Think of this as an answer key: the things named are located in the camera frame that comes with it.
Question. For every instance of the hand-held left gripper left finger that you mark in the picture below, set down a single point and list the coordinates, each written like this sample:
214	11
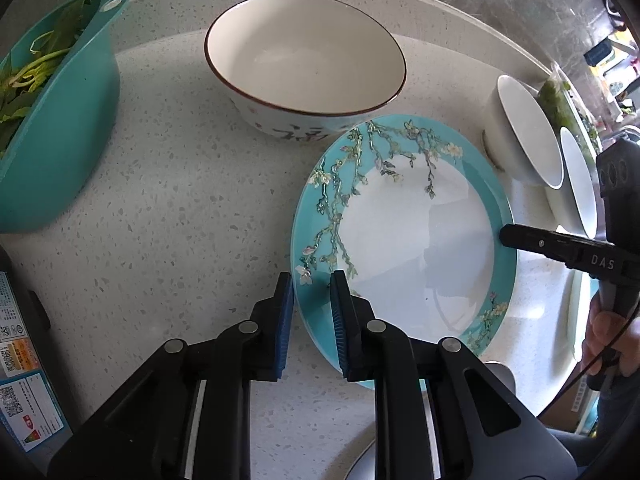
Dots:
286	321

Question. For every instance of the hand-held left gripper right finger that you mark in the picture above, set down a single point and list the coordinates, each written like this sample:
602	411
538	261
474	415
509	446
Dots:
340	326

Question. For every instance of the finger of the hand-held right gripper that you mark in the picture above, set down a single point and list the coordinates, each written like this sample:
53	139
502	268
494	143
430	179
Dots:
535	241

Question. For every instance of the white ceramic bowl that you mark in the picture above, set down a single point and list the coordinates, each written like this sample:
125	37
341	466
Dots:
520	125
577	185

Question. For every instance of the teal floral plate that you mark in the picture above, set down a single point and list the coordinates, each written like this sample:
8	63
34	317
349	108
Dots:
415	240

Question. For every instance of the person's right hand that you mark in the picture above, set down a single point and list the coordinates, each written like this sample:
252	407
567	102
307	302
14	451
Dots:
602	335

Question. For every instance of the clear bowl of greens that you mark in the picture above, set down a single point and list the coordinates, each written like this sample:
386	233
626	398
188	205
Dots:
560	105

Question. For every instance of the blue box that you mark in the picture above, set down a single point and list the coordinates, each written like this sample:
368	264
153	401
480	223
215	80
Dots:
600	54

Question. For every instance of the large brown-rimmed floral bowl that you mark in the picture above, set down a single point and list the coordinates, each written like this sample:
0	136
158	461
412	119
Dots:
300	60

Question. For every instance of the black rice cooker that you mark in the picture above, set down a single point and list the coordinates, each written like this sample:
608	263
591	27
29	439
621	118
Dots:
25	340

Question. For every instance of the teal plastic colander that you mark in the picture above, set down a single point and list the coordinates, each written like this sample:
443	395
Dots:
75	135

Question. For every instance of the green leafy vegetables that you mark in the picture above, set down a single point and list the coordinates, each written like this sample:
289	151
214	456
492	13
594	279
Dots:
20	90

